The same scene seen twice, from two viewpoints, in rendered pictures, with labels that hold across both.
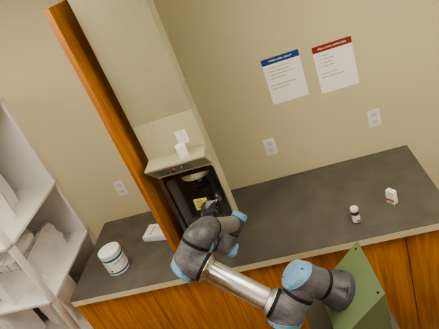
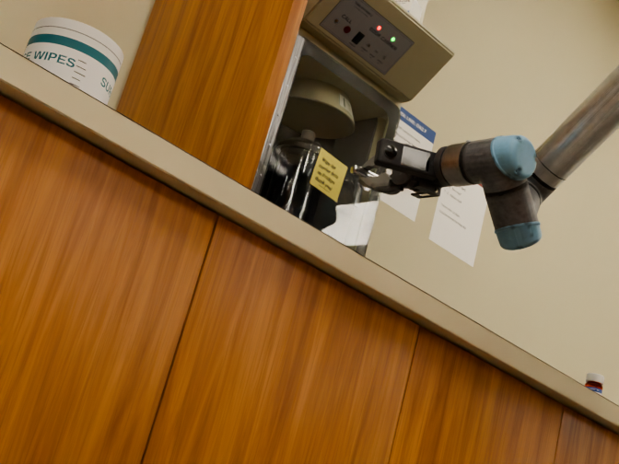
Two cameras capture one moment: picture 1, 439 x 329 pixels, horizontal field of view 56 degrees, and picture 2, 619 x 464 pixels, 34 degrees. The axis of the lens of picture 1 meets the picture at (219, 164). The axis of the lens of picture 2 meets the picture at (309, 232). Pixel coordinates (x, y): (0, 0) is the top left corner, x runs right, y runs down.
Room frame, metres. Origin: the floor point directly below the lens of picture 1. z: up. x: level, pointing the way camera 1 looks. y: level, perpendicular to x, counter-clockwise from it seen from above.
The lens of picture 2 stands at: (0.87, 1.60, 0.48)
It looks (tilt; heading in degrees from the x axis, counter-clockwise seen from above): 18 degrees up; 306
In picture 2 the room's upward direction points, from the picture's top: 15 degrees clockwise
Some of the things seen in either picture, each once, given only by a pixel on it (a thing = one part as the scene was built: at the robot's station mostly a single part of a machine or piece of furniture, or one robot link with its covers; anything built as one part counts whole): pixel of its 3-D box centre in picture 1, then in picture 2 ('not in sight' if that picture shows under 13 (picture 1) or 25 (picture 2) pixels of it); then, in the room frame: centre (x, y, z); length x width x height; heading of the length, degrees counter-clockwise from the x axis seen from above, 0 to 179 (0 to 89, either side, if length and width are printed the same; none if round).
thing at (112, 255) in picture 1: (113, 258); (63, 87); (1.95, 0.77, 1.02); 0.13 x 0.13 x 0.15
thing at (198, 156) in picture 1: (178, 166); (378, 37); (1.85, 0.19, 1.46); 0.32 x 0.11 x 0.10; 76
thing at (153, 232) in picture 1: (157, 232); not in sight; (2.11, 0.51, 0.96); 0.16 x 0.12 x 0.04; 64
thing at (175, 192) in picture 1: (198, 201); (326, 165); (1.90, 0.18, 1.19); 0.30 x 0.01 x 0.40; 75
